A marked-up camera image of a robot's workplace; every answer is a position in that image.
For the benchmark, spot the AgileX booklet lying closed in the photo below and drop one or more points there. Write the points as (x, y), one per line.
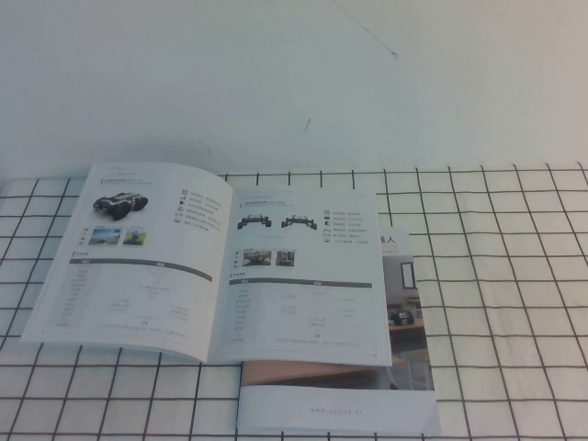
(331, 399)

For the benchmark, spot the AgileX booklet with cover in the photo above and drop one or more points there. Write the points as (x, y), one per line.
(161, 285)

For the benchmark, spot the white black grid table mat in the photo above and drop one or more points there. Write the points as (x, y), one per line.
(505, 275)

